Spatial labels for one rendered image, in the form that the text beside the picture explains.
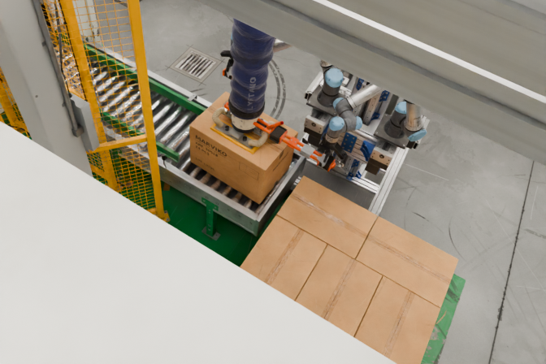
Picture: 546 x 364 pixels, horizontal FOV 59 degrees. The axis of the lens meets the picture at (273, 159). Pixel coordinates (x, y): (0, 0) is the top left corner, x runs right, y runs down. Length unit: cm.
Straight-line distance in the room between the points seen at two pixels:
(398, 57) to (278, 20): 10
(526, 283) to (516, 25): 410
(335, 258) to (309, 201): 45
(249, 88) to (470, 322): 240
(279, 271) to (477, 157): 254
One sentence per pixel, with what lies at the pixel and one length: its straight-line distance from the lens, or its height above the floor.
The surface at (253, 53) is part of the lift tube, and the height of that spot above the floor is 169.
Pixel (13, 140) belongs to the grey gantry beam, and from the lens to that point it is 17.
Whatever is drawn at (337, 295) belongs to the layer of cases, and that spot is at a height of 54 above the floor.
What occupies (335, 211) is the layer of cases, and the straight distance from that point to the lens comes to 338.
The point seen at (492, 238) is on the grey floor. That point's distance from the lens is 446.
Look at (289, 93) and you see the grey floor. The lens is 481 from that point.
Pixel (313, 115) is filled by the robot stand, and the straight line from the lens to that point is 329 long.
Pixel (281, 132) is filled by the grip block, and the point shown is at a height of 110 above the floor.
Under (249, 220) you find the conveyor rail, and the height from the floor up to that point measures 55.
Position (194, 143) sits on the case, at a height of 79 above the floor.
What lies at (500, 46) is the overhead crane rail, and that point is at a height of 316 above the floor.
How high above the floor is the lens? 335
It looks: 52 degrees down
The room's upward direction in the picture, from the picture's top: 11 degrees clockwise
